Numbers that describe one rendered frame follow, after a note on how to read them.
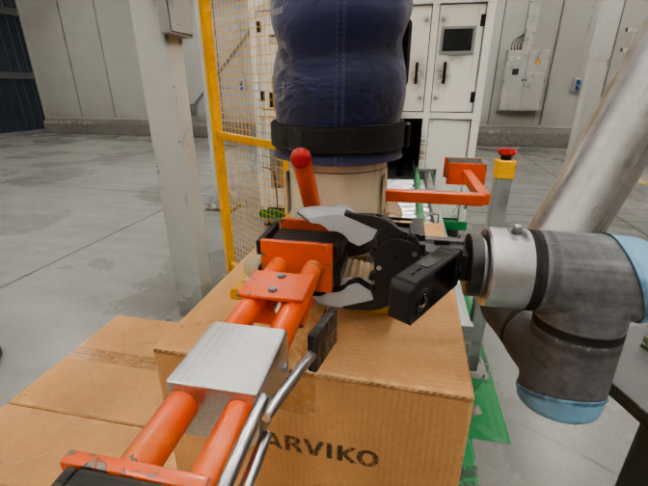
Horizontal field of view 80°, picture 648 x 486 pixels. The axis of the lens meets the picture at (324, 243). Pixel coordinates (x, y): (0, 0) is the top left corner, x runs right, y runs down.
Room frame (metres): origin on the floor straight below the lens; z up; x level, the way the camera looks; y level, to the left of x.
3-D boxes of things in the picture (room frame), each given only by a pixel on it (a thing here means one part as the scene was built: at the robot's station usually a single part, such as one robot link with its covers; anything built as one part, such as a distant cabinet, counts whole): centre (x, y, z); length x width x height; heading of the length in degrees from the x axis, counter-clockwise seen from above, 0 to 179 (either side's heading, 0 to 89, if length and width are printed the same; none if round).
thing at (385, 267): (0.41, -0.12, 1.07); 0.12 x 0.09 x 0.08; 79
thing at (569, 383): (0.38, -0.29, 0.96); 0.12 x 0.09 x 0.12; 177
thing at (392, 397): (0.66, -0.04, 0.74); 0.60 x 0.40 x 0.40; 167
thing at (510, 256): (0.39, -0.20, 1.07); 0.09 x 0.05 x 0.10; 169
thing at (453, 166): (0.92, -0.34, 1.07); 0.09 x 0.08 x 0.05; 79
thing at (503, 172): (1.50, -0.70, 0.50); 0.07 x 0.07 x 1.00; 79
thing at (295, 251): (0.43, 0.02, 1.07); 0.10 x 0.08 x 0.06; 79
